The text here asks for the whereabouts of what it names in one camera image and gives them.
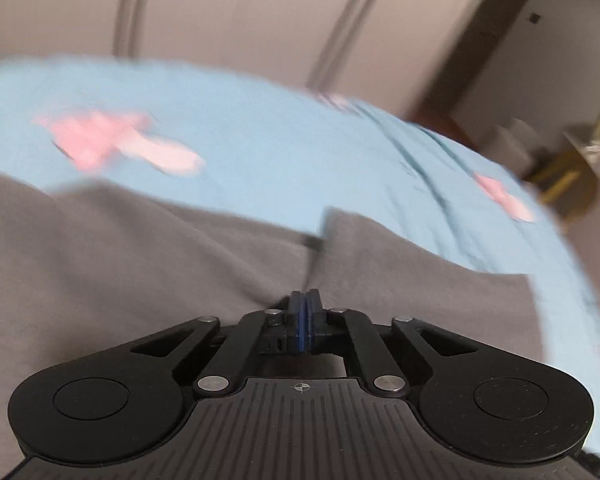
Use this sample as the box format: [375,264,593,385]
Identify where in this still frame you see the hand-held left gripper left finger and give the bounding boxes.
[128,290,307,400]

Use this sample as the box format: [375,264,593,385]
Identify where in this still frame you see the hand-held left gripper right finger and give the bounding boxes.
[305,289,477,400]

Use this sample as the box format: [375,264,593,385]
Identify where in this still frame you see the grey drawstring sweat pants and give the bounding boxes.
[0,162,549,480]

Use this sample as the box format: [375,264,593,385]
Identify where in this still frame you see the light blue printed bed sheet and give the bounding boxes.
[0,55,600,462]

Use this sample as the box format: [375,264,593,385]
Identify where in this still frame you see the white round stool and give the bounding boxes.
[479,117,547,177]

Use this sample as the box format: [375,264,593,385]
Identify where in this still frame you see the yellow-legged side table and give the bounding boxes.
[524,130,600,227]

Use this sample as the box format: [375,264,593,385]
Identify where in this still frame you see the white wardrobe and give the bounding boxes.
[0,0,508,111]

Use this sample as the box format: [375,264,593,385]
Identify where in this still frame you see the dark wooden door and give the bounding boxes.
[405,0,548,126]

